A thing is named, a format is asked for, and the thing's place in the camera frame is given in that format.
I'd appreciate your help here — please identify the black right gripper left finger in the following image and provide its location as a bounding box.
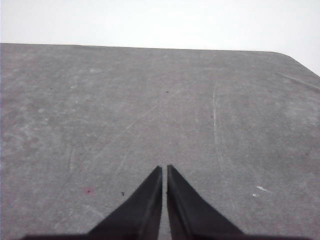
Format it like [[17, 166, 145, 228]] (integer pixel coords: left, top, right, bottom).
[[84, 165, 164, 240]]

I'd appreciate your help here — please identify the grey table cloth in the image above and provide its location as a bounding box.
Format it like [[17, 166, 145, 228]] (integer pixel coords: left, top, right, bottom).
[[0, 42, 320, 240]]

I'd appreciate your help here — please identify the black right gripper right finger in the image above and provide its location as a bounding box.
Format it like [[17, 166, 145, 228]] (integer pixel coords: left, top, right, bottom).
[[166, 164, 248, 240]]

